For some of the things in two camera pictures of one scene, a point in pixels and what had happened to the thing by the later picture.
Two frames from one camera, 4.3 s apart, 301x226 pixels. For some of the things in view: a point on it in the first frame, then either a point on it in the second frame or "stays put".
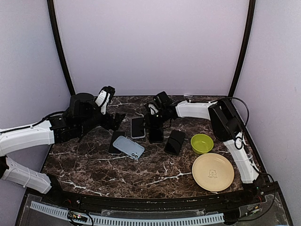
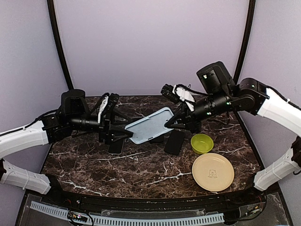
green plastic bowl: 201,143 stays put
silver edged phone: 112,149 stays put
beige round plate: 213,172 stays put
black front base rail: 93,202 stays put
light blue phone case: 130,148 to 151,127
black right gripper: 149,122 to 190,123
